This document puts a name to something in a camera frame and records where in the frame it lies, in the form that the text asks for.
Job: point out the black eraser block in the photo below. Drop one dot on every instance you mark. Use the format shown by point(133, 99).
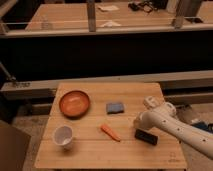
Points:
point(147, 137)

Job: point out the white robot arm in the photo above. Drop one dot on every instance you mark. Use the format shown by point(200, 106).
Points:
point(162, 116)

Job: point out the blue sponge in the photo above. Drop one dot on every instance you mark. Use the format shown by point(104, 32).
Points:
point(114, 108)

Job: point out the orange wooden bowl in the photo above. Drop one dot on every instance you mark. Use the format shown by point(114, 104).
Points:
point(74, 103)

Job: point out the orange carrot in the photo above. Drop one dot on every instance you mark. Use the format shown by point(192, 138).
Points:
point(110, 132)

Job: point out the white crumpled paper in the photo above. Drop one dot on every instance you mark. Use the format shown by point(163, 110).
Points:
point(111, 24)

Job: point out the white paper cup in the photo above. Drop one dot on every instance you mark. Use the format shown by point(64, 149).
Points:
point(63, 137)

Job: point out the white paper sheet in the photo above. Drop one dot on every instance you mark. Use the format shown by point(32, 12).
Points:
point(108, 8)

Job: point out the brown cardboard box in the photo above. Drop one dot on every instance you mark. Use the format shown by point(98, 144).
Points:
point(13, 147)

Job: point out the metal rail beam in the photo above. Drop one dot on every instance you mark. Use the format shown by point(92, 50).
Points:
point(168, 81)

